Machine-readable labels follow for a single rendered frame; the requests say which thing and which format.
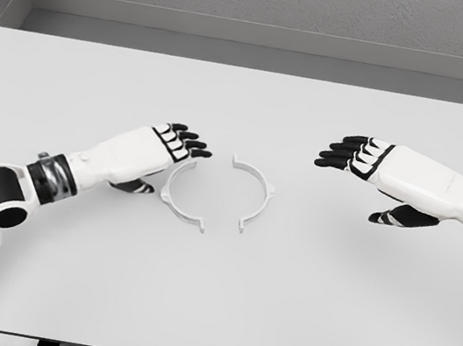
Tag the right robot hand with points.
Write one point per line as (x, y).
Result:
(409, 176)

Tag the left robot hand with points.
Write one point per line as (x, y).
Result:
(142, 150)

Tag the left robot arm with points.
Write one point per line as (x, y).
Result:
(9, 198)

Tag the white pipe clamp half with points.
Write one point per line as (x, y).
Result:
(262, 187)
(174, 199)

